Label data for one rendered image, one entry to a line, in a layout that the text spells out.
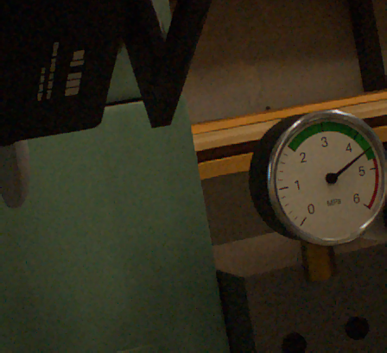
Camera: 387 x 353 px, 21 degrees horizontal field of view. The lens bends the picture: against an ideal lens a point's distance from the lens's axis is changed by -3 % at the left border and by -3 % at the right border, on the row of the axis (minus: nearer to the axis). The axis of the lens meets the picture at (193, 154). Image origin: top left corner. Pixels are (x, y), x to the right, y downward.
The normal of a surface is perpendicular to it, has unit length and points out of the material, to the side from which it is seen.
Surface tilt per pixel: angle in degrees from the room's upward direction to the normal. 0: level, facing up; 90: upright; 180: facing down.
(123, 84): 90
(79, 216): 90
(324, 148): 90
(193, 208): 90
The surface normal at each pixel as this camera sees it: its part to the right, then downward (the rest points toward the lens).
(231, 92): 0.35, -0.01
